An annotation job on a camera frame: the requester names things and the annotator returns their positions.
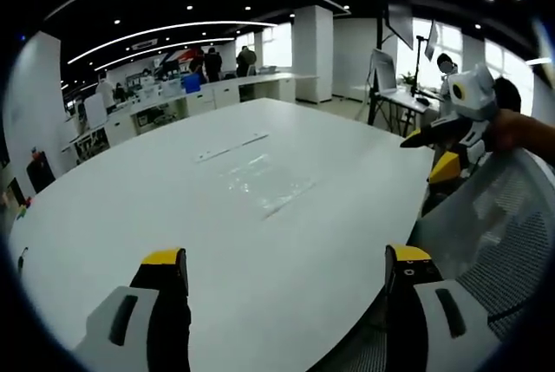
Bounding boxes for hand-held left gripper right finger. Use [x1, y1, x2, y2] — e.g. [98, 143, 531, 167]
[384, 243, 500, 372]

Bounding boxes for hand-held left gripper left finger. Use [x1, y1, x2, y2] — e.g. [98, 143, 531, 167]
[72, 247, 193, 372]

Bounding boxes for clear resealable plastic bag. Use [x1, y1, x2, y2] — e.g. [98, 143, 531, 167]
[215, 153, 318, 222]

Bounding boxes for person's right hand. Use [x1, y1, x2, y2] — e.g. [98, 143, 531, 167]
[485, 108, 528, 154]

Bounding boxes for white side desk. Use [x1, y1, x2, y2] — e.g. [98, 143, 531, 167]
[367, 84, 441, 139]

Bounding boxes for black tripod stand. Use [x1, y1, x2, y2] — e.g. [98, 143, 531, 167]
[408, 35, 430, 99]

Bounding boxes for grey mesh office chair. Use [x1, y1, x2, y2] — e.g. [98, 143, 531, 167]
[320, 145, 555, 372]

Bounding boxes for white monitor on stand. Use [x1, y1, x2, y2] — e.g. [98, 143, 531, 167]
[369, 48, 399, 92]

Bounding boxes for hanging dark screen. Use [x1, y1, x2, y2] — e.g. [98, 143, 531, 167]
[384, 2, 415, 50]

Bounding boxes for small colourful toys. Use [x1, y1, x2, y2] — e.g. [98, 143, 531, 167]
[15, 195, 35, 220]

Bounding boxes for black chair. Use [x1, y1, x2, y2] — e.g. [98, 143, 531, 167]
[24, 149, 57, 194]

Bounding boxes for white upright board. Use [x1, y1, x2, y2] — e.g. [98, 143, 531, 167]
[83, 93, 108, 129]

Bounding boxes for long white counter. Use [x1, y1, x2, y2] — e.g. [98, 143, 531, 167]
[60, 69, 320, 160]

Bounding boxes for blue storage box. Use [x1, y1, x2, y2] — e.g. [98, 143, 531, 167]
[180, 74, 204, 95]

